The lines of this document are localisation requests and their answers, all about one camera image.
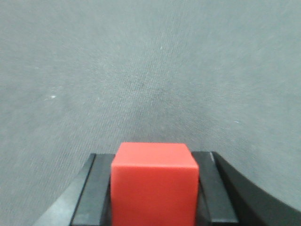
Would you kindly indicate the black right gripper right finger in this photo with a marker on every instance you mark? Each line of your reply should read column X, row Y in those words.
column 227, row 198

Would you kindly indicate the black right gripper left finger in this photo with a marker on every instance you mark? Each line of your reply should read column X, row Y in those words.
column 86, row 201

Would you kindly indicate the red magnetic cube block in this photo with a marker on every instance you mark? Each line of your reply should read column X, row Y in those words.
column 154, row 184

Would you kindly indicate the dark grey carpet mat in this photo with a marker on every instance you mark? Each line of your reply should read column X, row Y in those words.
column 82, row 76

